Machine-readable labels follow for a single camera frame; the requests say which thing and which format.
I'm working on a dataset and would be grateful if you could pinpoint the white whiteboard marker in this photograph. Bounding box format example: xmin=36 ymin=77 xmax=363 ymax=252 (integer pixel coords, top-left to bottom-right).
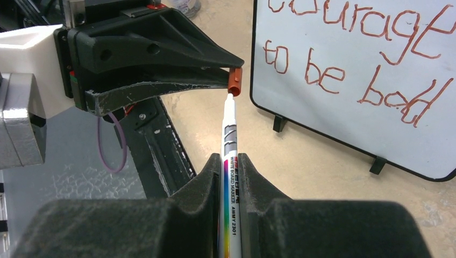
xmin=218 ymin=94 xmax=242 ymax=257

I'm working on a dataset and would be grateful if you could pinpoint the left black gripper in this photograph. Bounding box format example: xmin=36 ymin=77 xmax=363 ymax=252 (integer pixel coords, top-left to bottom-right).
xmin=54 ymin=1 xmax=244 ymax=116

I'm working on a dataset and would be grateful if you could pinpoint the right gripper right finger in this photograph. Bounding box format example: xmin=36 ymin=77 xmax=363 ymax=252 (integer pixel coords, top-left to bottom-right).
xmin=238 ymin=153 xmax=431 ymax=257

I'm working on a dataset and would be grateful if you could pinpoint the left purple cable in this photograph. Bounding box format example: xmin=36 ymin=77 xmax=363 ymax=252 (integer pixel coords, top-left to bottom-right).
xmin=97 ymin=112 xmax=128 ymax=175

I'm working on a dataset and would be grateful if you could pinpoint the brown marker cap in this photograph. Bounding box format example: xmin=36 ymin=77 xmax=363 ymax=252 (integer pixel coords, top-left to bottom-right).
xmin=227 ymin=67 xmax=243 ymax=97

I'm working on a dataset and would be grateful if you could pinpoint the black framed whiteboard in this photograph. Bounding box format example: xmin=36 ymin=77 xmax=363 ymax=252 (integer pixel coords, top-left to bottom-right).
xmin=250 ymin=1 xmax=455 ymax=182

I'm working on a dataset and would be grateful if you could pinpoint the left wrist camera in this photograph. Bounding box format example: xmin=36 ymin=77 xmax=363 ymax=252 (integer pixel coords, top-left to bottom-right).
xmin=1 ymin=24 xmax=74 ymax=169

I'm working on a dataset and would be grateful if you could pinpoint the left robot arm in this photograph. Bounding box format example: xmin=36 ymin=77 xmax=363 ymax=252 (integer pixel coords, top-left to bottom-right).
xmin=1 ymin=1 xmax=244 ymax=119

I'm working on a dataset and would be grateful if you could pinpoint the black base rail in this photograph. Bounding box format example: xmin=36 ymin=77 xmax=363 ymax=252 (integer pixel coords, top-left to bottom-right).
xmin=113 ymin=97 xmax=196 ymax=198

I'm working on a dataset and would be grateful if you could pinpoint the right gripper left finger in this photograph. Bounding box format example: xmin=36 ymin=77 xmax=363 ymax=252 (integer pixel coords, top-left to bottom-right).
xmin=12 ymin=153 xmax=220 ymax=257

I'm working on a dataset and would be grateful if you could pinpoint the clear plastic jar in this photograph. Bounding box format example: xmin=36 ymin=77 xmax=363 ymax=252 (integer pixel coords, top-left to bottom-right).
xmin=169 ymin=0 xmax=201 ymax=18

